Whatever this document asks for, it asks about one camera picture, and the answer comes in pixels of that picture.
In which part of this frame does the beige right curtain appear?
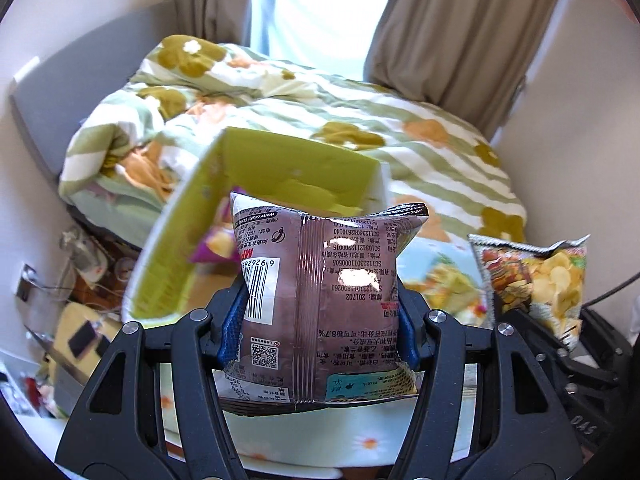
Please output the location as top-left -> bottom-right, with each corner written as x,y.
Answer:
363,0 -> 558,138

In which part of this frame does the grey potato chips bag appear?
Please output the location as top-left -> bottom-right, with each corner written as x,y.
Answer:
469,234 -> 589,350

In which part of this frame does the grey headboard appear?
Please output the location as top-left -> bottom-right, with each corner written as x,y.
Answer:
10,0 -> 179,188

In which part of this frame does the floral striped duvet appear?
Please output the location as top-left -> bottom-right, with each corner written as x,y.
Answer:
58,35 -> 527,242

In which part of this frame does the purple snack bag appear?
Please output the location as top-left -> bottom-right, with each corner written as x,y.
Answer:
190,195 -> 240,263

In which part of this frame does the yellow cushion with phone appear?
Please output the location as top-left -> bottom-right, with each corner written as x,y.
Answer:
53,302 -> 122,379

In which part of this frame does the green cardboard box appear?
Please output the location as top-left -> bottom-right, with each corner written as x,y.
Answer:
122,128 -> 390,327

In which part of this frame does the brown snack bag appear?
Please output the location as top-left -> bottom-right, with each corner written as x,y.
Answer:
215,197 -> 428,416

